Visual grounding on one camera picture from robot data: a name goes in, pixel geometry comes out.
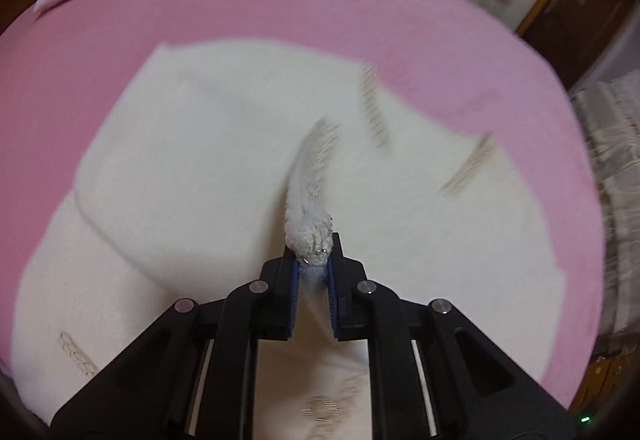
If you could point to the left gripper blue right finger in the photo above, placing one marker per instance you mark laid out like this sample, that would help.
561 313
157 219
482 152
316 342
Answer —
400 335

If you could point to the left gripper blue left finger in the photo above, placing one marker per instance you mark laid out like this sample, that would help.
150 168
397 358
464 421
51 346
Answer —
228 333

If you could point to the white fluffy cardigan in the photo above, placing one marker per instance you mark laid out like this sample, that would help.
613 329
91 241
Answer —
217 156

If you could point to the wooden drawer cabinet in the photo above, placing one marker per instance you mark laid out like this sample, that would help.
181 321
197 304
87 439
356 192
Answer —
604 377

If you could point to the pink plush bed blanket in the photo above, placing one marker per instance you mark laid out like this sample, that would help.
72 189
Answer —
62 72

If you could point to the dark wooden door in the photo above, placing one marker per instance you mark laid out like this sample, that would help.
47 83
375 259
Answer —
572 35

